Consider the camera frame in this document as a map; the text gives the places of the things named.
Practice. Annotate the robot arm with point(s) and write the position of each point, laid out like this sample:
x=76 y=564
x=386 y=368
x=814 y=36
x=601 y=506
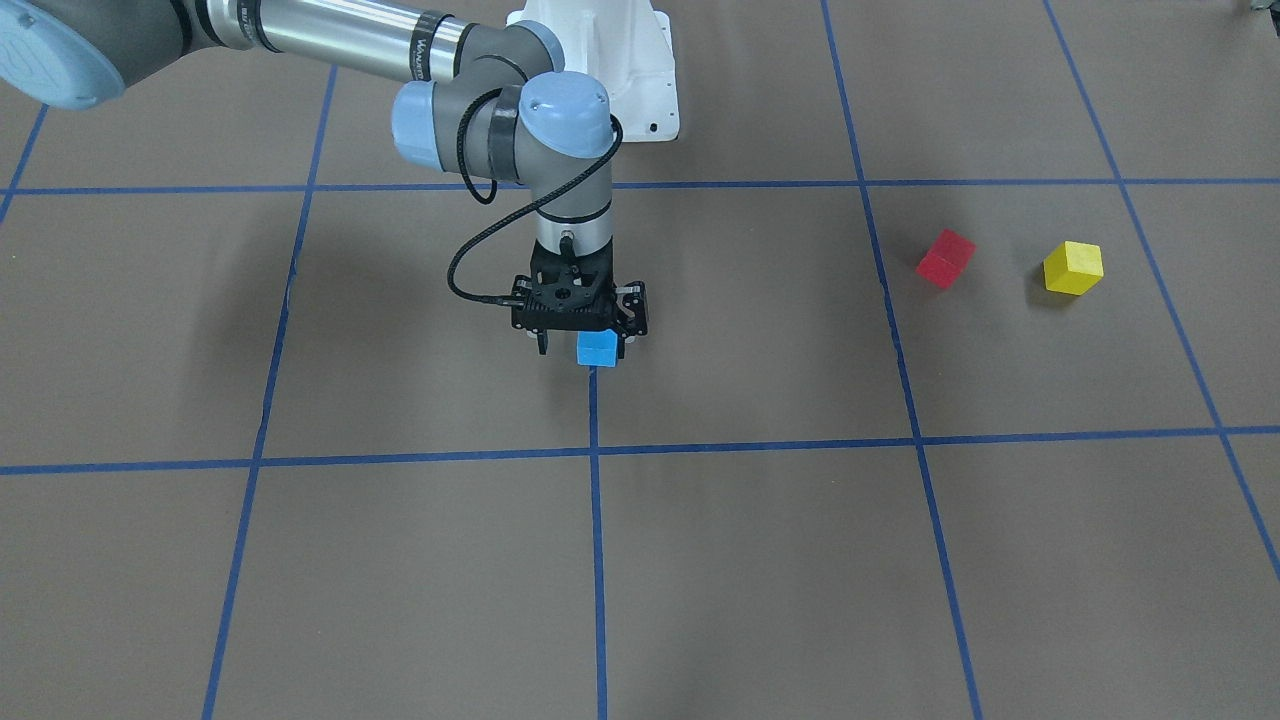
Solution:
x=490 y=105

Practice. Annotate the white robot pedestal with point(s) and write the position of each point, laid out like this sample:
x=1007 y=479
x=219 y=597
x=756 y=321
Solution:
x=628 y=47

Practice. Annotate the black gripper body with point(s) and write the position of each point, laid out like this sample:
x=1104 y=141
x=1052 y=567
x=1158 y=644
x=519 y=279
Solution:
x=633 y=309

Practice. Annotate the blue block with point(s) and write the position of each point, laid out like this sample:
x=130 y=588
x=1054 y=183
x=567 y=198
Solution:
x=597 y=348

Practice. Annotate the yellow block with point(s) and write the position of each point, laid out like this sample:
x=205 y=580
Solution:
x=1073 y=268

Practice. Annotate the red block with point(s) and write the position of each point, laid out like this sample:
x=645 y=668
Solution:
x=946 y=259

